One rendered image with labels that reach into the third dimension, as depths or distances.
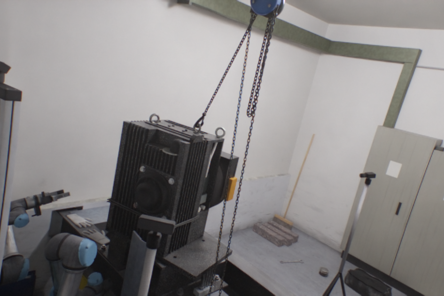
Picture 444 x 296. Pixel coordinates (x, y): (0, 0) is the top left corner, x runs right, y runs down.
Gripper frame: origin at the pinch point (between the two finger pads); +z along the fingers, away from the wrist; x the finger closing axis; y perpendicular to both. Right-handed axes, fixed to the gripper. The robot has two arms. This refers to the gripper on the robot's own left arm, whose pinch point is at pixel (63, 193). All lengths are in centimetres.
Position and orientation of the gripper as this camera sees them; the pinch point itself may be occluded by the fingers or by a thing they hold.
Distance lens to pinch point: 258.2
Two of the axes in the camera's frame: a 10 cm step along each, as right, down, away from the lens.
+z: 7.7, -2.1, 6.0
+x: -6.2, -0.2, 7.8
